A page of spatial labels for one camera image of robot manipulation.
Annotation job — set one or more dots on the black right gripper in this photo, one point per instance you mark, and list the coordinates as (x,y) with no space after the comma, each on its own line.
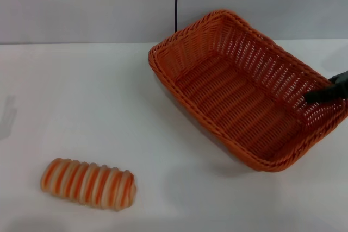
(342,81)

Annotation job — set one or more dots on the orange woven plastic basket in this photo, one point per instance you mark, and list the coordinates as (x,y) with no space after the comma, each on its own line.
(231,101)

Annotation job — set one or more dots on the orange striped bread roll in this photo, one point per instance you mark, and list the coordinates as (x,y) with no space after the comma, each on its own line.
(88,184)

